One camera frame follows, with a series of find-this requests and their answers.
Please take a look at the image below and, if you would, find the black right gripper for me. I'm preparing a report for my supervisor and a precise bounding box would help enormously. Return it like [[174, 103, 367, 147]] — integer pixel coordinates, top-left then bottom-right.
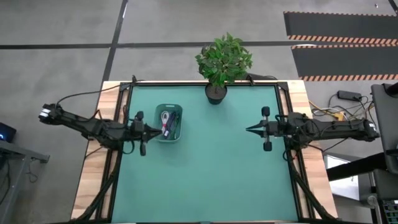
[[245, 106, 283, 152]]

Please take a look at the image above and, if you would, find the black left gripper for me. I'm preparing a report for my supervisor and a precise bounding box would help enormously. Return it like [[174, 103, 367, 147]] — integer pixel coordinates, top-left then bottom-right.
[[129, 111, 163, 157]]

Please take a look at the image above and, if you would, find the white USB-C cable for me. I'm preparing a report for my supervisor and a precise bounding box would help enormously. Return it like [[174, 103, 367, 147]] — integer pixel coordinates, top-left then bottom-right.
[[160, 110, 171, 134]]

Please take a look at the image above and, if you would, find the black USB-C cable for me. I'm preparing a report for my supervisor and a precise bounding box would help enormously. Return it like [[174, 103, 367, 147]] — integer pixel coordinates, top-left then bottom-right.
[[164, 111, 177, 138], [172, 113, 181, 140]]

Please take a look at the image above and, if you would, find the small green plastic basket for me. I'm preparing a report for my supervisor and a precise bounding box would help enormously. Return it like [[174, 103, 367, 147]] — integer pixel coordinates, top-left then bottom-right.
[[154, 103, 183, 144]]

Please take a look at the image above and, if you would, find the green table mat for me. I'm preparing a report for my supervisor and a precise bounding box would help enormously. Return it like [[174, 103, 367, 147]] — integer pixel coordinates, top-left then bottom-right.
[[111, 85, 300, 223]]

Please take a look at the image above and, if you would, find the potted green leafy plant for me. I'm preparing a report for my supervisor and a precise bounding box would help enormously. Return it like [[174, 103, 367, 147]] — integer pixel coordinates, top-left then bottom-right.
[[195, 32, 253, 106]]

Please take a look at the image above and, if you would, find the black power adapter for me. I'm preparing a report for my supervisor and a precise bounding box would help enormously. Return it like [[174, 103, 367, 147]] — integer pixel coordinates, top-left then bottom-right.
[[337, 90, 363, 102]]

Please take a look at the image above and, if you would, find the black metal beam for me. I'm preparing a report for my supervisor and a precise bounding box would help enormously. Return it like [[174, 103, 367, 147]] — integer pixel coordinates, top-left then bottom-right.
[[326, 152, 387, 182]]

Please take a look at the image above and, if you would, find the white flat panel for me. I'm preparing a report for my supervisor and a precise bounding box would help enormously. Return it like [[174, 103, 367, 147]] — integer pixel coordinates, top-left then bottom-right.
[[323, 154, 360, 200]]

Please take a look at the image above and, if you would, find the black orange-striped floor mat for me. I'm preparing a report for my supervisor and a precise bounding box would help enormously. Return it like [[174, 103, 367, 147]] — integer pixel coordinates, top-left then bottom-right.
[[291, 44, 398, 82], [283, 11, 398, 45]]

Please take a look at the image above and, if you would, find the grey metal desk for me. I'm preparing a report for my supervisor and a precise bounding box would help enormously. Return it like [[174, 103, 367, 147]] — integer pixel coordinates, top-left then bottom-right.
[[0, 139, 50, 224]]

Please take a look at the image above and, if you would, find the dark blue-lit device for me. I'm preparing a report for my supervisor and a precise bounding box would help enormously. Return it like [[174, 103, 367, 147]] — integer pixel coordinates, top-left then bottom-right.
[[0, 122, 17, 143]]

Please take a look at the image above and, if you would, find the control box with buttons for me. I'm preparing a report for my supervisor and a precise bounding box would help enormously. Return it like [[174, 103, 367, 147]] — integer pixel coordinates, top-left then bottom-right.
[[381, 198, 398, 224]]

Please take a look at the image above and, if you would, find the black aluminium rig frame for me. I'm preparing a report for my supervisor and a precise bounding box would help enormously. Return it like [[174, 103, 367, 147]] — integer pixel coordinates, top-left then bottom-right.
[[71, 79, 340, 224]]

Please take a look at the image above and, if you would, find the yellow floor cable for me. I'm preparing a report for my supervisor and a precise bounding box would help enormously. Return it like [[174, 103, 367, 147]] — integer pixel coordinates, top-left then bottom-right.
[[308, 99, 346, 121]]

